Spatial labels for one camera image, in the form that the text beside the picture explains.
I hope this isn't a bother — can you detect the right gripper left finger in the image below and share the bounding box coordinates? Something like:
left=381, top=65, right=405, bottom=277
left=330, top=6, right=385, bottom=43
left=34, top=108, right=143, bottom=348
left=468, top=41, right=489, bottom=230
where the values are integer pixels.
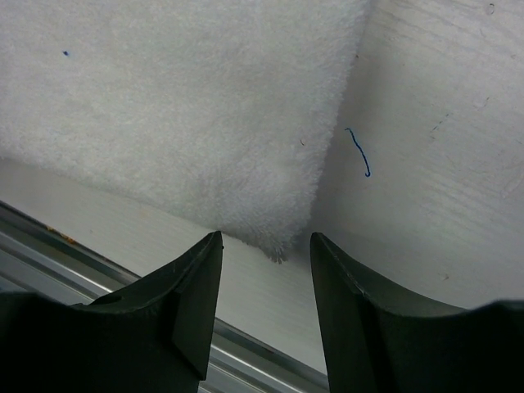
left=1, top=232, right=223, bottom=392

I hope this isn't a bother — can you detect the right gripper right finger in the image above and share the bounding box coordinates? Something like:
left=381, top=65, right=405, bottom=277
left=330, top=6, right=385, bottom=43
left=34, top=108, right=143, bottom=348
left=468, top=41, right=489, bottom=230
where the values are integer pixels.
left=309, top=233, right=523, bottom=392

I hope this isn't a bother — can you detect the white towel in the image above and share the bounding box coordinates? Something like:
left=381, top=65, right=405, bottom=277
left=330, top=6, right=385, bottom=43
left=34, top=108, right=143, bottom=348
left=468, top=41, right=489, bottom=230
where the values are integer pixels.
left=1, top=1, right=372, bottom=261

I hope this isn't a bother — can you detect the loose blue thread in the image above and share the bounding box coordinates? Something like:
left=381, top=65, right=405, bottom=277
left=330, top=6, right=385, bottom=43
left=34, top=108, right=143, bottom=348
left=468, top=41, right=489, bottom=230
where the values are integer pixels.
left=346, top=128, right=372, bottom=178

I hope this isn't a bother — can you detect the aluminium mounting rail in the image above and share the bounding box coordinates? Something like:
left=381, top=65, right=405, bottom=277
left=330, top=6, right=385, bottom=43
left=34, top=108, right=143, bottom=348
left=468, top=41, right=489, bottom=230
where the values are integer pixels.
left=1, top=205, right=328, bottom=392

